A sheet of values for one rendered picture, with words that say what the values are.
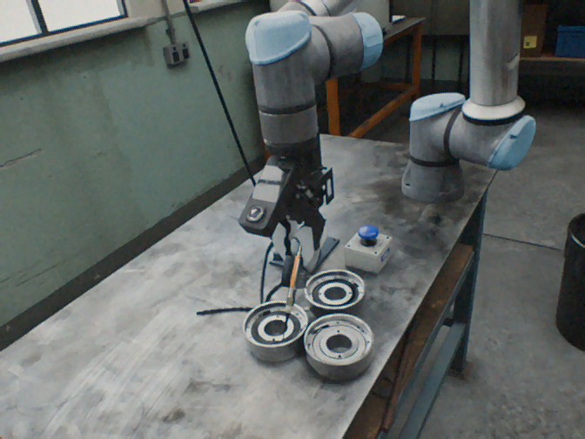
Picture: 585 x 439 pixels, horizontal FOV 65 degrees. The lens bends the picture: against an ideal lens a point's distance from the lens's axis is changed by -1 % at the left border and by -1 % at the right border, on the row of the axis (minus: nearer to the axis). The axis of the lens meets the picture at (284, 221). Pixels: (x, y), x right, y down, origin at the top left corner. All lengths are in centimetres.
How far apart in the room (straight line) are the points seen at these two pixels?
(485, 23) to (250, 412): 75
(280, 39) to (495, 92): 53
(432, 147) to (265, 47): 61
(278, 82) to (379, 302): 44
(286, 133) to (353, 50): 14
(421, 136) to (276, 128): 56
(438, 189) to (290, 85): 63
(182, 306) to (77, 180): 151
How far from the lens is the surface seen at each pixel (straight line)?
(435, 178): 113
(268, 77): 58
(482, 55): 96
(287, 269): 70
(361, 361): 70
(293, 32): 57
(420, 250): 97
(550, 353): 197
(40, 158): 223
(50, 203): 228
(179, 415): 73
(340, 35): 63
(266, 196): 61
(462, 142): 104
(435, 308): 122
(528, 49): 409
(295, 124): 59
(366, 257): 89
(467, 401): 175
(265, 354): 74
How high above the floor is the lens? 135
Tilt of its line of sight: 31 degrees down
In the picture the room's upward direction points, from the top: 7 degrees counter-clockwise
